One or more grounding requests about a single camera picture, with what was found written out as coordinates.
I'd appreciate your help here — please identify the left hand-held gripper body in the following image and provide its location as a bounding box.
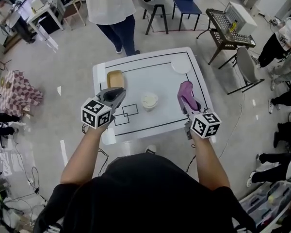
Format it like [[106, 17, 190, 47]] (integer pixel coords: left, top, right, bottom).
[[81, 91, 117, 130]]

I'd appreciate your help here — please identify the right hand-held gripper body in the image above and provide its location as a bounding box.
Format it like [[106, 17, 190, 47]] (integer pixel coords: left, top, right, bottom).
[[182, 106, 222, 141]]

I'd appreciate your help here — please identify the purple cloth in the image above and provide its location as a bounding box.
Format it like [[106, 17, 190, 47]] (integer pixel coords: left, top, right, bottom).
[[178, 80, 201, 112]]

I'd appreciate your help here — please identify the white paper cup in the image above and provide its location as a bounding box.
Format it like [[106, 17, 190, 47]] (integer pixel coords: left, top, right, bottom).
[[140, 91, 159, 112]]

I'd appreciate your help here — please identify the person's left forearm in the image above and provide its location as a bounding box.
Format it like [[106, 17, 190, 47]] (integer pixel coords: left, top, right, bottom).
[[60, 124, 110, 186]]

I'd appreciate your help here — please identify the person's right forearm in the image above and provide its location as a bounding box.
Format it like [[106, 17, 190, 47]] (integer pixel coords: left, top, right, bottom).
[[191, 132, 231, 192]]

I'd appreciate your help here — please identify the red white checkered cloth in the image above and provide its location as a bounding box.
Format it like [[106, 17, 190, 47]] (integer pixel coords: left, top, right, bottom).
[[0, 69, 45, 117]]

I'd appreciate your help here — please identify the yellow rectangular tray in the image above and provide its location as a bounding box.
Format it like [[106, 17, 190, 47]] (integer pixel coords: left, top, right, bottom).
[[106, 69, 126, 90]]

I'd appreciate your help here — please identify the white round lid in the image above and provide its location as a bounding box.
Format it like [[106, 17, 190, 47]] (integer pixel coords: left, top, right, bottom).
[[171, 59, 192, 74]]

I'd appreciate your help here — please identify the grey chair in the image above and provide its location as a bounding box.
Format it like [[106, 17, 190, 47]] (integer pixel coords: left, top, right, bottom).
[[135, 0, 173, 36], [226, 47, 266, 96]]

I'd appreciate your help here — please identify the black perforated metal table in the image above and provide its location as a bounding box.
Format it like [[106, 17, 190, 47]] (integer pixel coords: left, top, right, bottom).
[[196, 8, 257, 67]]

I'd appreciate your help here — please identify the wooden chair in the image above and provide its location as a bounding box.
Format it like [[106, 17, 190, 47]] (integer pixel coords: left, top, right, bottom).
[[61, 1, 87, 32]]

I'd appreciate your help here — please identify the person's black shirt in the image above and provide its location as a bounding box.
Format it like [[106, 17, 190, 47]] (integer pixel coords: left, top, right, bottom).
[[33, 153, 258, 233]]

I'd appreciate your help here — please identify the storage rack with bins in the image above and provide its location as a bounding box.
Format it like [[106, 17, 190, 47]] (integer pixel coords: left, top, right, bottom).
[[237, 180, 291, 233]]

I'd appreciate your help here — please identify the blue chair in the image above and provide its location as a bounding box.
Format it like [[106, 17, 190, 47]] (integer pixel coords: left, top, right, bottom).
[[172, 0, 203, 32]]

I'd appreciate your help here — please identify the white box appliance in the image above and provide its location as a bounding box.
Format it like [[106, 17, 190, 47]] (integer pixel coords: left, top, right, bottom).
[[223, 1, 258, 36]]

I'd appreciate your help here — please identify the white desk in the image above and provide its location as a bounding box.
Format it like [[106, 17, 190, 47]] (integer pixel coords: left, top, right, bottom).
[[19, 0, 65, 42]]

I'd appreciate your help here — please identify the white microwave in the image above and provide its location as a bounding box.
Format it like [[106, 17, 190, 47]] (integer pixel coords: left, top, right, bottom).
[[30, 0, 50, 11]]

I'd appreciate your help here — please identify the white floor cable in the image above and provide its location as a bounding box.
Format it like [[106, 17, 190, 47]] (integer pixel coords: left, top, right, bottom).
[[217, 90, 245, 159]]

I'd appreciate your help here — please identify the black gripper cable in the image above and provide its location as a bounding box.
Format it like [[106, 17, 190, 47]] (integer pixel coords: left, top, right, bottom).
[[185, 154, 197, 174], [97, 148, 110, 177]]

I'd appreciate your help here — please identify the tangle of black floor cables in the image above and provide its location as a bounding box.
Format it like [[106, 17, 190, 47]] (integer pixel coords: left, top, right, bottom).
[[0, 139, 48, 228]]

